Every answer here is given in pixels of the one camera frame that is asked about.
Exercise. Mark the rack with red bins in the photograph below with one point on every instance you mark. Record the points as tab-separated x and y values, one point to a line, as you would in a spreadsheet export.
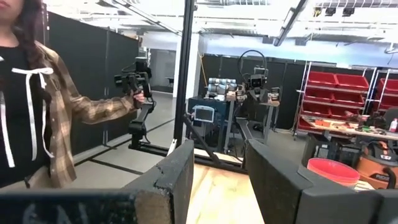
388	93
335	82

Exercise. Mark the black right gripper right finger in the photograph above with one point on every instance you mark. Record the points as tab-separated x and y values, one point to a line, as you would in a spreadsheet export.
273	186

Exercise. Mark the robot teach pendant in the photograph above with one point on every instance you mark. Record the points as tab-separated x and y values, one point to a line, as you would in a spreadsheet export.
203	113

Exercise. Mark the person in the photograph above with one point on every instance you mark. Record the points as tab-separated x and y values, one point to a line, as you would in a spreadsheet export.
18	109

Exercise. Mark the pink plastic bowl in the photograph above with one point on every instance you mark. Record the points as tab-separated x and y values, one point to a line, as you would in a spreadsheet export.
332	171

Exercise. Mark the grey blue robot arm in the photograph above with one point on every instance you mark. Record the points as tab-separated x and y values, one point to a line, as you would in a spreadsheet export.
220	85

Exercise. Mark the person's hand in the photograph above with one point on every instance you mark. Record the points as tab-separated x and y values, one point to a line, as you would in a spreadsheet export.
138	99

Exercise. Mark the black aluminium table frame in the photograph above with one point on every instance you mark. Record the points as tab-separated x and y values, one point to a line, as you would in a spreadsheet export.
183	77

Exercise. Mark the small wooden side table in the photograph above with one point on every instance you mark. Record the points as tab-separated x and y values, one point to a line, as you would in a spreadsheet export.
270	104

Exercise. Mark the black partition panel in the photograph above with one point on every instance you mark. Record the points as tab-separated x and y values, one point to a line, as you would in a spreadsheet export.
87	77
286	93

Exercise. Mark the dark blue cabinet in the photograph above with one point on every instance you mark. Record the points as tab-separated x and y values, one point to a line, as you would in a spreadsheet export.
222	109

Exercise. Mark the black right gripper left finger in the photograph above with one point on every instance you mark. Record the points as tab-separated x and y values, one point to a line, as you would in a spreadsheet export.
168	186

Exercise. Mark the orange shop vacuum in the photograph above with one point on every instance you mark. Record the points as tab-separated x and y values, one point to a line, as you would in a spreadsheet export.
373	168

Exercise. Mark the cluttered workbench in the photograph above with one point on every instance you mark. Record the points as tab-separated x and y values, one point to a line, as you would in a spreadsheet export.
342	127

